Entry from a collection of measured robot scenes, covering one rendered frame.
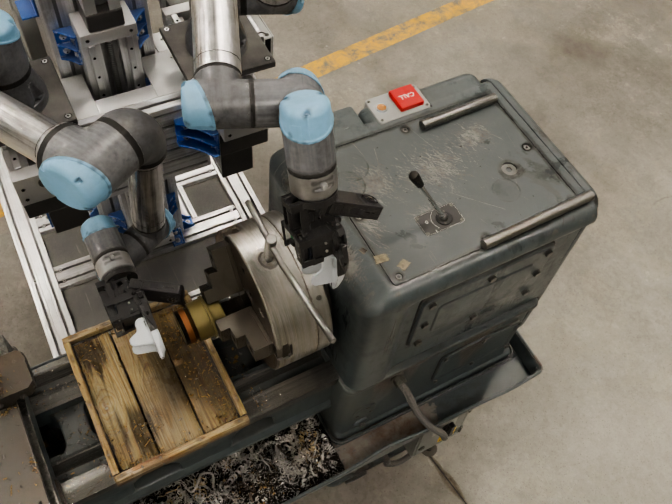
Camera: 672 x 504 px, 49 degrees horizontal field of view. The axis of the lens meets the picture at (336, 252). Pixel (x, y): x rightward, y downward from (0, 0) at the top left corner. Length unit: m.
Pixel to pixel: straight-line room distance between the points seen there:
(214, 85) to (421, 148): 0.61
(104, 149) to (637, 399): 2.16
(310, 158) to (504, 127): 0.73
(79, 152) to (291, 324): 0.50
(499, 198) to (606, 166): 1.98
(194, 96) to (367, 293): 0.51
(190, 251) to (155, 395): 1.06
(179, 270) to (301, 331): 1.23
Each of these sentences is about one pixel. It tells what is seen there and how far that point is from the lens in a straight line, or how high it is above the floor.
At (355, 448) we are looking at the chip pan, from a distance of 2.02.
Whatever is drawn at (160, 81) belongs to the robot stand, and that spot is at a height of 1.07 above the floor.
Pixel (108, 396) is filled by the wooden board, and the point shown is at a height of 0.89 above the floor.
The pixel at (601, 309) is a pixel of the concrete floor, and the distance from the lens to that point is 3.07.
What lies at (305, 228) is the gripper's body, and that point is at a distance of 1.15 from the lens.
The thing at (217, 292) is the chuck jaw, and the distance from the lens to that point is 1.52.
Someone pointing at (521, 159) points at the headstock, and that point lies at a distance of 1.66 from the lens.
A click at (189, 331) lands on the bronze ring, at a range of 1.51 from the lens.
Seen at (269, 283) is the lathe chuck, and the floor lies 1.23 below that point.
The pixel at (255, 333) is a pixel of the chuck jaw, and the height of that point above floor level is 1.11.
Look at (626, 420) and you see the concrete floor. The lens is 2.90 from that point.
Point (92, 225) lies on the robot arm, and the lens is 1.67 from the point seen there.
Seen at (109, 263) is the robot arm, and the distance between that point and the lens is 1.61.
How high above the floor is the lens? 2.45
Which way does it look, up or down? 57 degrees down
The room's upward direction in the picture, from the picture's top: 9 degrees clockwise
